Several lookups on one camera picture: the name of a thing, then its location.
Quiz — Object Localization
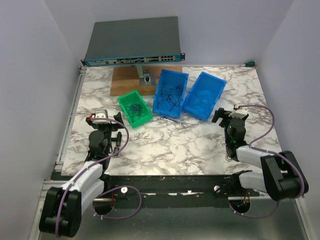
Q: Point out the blue thin cable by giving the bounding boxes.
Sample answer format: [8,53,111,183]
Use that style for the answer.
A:
[192,88,216,113]

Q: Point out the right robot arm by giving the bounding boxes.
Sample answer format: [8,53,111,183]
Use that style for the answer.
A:
[212,105,309,201]

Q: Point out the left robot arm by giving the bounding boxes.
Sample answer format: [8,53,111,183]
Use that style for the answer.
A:
[38,110,125,238]

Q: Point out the small dark metal socket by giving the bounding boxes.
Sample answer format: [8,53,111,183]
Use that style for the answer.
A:
[113,147,120,157]

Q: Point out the black T-shaped tool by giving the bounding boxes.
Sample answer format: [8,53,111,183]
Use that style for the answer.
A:
[111,131,122,148]

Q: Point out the green plastic bin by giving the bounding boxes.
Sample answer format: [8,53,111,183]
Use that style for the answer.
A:
[117,90,153,128]

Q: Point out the right blue plastic bin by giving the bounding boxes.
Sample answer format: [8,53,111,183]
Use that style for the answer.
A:
[182,72,227,121]

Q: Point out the blue plastic bin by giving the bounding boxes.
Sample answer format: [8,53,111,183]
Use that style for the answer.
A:
[152,69,189,118]
[182,72,227,121]

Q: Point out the wooden base board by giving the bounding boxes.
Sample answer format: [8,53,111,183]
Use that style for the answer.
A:
[110,65,183,97]

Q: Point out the chrome combination wrench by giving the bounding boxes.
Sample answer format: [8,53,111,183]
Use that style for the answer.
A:
[160,116,185,127]

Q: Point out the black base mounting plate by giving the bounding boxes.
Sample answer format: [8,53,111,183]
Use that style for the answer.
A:
[88,173,258,211]

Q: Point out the left blue plastic bin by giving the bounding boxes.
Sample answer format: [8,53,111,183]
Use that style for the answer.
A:
[152,69,189,118]

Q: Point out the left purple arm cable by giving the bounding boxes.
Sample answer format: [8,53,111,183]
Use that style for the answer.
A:
[55,118,143,238]

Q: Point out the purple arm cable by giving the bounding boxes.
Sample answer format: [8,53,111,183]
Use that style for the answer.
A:
[229,104,309,219]
[55,118,143,238]

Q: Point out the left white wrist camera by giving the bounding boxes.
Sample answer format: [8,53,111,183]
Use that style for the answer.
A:
[89,109,108,125]

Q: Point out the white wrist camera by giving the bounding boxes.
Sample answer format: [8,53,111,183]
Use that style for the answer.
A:
[89,109,108,125]
[228,104,248,119]

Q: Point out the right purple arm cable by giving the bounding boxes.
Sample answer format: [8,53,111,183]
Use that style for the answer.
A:
[229,104,309,219]

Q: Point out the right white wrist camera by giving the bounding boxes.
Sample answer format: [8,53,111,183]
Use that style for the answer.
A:
[228,104,248,119]

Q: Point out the aluminium side rail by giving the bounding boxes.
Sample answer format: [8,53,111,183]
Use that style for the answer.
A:
[54,66,87,172]

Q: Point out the grey metal stand bracket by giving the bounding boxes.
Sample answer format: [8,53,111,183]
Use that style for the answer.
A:
[136,64,156,87]

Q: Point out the green handled screwdriver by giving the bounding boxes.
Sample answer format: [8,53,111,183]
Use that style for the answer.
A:
[240,61,257,68]

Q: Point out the grey network switch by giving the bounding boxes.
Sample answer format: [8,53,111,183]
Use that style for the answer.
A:
[81,16,186,68]

